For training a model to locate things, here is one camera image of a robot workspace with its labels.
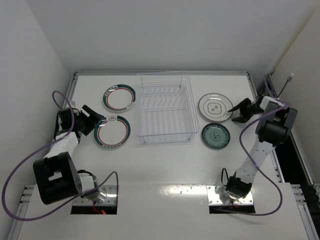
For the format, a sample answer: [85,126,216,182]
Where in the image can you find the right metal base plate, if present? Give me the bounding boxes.
[206,185,254,207]

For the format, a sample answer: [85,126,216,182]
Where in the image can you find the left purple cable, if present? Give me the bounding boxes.
[1,90,119,222]

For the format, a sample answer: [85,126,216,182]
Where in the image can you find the metal base plate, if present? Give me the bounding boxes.
[72,185,118,207]
[206,185,254,207]

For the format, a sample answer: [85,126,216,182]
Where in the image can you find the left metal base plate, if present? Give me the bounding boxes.
[72,185,118,207]

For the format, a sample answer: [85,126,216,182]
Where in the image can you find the green red rimmed plate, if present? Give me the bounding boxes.
[102,84,136,112]
[93,115,131,150]

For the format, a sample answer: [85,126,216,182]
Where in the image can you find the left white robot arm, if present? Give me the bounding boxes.
[33,105,104,205]

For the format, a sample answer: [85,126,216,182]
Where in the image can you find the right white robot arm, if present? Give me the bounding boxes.
[225,95,298,200]

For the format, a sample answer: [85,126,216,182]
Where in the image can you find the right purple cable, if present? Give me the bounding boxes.
[218,74,292,216]

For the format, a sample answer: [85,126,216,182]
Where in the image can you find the small green patterned plate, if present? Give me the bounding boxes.
[201,123,231,150]

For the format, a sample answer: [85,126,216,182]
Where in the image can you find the black cable with white plug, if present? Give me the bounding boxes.
[275,72,295,99]

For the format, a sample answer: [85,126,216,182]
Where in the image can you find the purple cable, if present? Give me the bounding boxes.
[218,74,292,216]
[1,90,119,222]

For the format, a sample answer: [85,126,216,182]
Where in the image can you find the white plate grey rim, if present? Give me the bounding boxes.
[198,93,234,122]

